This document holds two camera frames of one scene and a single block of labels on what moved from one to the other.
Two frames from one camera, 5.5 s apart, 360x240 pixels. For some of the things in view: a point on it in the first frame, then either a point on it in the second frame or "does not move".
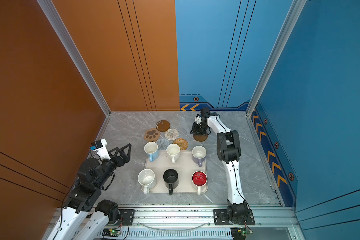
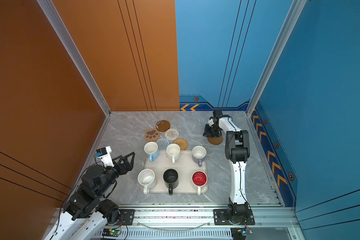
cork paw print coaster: (151, 134) does not move
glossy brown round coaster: (162, 125) does not move
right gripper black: (195, 130) -> (208, 133)
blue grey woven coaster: (163, 143) does not move
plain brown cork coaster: (200, 137) -> (215, 140)
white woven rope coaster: (171, 134) does not move
